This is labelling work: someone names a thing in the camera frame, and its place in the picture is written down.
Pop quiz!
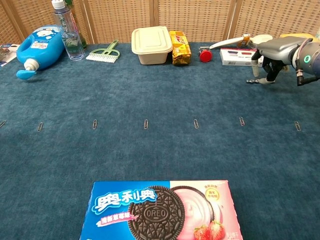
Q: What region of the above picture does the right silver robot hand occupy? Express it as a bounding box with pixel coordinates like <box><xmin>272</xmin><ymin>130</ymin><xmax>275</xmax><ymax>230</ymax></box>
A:
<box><xmin>251</xmin><ymin>36</ymin><xmax>304</xmax><ymax>86</ymax></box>

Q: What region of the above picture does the green hand brush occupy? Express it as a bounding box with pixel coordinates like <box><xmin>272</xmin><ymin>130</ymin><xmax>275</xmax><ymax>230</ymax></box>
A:
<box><xmin>85</xmin><ymin>39</ymin><xmax>120</xmax><ymax>64</ymax></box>

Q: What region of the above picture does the white box red blue print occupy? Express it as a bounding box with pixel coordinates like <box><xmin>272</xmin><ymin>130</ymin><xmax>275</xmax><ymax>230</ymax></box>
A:
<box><xmin>219</xmin><ymin>47</ymin><xmax>265</xmax><ymax>67</ymax></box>

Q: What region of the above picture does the red push button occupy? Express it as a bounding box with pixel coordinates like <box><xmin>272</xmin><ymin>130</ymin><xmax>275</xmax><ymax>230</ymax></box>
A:
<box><xmin>198</xmin><ymin>46</ymin><xmax>213</xmax><ymax>63</ymax></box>

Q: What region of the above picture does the woven folding screen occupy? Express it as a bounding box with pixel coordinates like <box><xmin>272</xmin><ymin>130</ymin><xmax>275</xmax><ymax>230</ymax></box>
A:
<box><xmin>0</xmin><ymin>0</ymin><xmax>320</xmax><ymax>46</ymax></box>

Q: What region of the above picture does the yellow biscuit pack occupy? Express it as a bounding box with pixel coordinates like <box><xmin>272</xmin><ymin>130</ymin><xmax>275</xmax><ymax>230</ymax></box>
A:
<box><xmin>168</xmin><ymin>30</ymin><xmax>193</xmax><ymax>66</ymax></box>

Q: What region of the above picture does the beige lunch box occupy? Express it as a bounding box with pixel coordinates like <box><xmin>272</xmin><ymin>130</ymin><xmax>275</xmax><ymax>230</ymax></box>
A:
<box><xmin>131</xmin><ymin>25</ymin><xmax>174</xmax><ymax>65</ymax></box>

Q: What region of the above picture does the Oreo cookie box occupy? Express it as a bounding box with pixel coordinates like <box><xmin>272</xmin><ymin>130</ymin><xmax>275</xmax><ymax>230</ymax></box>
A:
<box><xmin>79</xmin><ymin>179</ymin><xmax>244</xmax><ymax>240</ymax></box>

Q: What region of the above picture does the green tea bottle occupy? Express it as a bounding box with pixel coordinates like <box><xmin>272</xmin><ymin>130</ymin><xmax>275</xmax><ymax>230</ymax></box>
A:
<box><xmin>63</xmin><ymin>0</ymin><xmax>88</xmax><ymax>50</ymax></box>

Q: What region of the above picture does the clear water bottle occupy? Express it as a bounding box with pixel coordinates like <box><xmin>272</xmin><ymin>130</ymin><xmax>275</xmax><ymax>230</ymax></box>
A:
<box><xmin>51</xmin><ymin>0</ymin><xmax>86</xmax><ymax>61</ymax></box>

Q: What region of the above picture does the blue detergent bottle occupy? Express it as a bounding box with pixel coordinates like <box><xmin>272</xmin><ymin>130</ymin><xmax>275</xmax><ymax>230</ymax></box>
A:
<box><xmin>16</xmin><ymin>24</ymin><xmax>66</xmax><ymax>81</ymax></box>

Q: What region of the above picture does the blue blister pack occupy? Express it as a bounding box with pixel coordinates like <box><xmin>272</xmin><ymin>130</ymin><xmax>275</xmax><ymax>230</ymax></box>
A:
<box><xmin>0</xmin><ymin>43</ymin><xmax>21</xmax><ymax>68</ymax></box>

